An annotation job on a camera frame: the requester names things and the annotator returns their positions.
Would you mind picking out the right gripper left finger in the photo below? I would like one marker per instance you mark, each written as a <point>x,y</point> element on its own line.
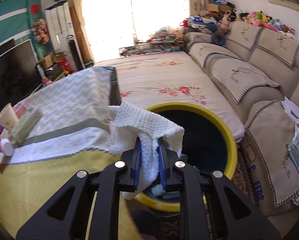
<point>87,205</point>

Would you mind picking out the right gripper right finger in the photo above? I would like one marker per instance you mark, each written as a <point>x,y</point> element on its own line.
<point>211,206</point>

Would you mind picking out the green white drink bottle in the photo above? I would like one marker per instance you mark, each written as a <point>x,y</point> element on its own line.
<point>6,147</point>

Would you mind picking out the white knitted cloth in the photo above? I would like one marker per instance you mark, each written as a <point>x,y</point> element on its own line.
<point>131,122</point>

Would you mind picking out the yellow rimmed trash bin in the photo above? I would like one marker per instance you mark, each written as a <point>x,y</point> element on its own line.
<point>207,141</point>

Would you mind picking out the patterned tablecloth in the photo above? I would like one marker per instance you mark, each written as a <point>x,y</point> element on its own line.
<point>72,135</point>

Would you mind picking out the green paper box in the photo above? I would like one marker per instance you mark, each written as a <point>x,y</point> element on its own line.
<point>25,124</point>

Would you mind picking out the cream paper cup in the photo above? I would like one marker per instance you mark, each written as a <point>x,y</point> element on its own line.
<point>8,117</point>

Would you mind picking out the pink strawberry milk carton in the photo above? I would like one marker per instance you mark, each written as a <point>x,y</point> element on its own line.
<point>20,109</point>

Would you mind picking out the beige sofa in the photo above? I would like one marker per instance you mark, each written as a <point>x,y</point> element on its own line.
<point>257,70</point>

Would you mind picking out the black television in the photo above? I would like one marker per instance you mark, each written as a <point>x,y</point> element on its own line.
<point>18,73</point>

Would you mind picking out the floral bed sheet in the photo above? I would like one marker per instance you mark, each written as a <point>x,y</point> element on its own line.
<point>149,80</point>

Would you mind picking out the black tower fan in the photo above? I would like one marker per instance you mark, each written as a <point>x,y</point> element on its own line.
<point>75,52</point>

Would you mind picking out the pile of books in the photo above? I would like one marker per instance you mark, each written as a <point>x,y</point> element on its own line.
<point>162,41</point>

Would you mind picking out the artificial flower bouquet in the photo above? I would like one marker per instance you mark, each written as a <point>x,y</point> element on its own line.
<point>40,31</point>

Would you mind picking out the pile of plush toys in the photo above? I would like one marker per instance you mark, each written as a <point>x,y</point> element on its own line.
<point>260,19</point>

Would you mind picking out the sheer window curtains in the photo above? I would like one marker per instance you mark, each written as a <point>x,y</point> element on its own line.
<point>108,25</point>

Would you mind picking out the cardboard boxes stack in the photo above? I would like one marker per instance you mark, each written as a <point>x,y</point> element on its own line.
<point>219,6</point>

